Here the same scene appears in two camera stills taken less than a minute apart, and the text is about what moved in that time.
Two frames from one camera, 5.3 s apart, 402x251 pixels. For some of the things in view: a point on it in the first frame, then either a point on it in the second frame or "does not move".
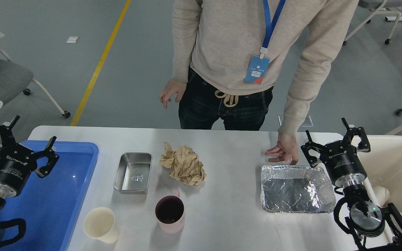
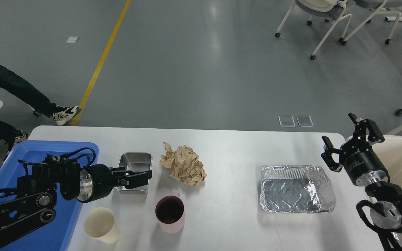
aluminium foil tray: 296,189 does not move
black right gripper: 342,161 -> 364,168
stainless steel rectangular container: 133,171 does not move
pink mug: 170,211 does not move
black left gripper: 8,172 -> 97,180
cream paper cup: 99,223 does not move
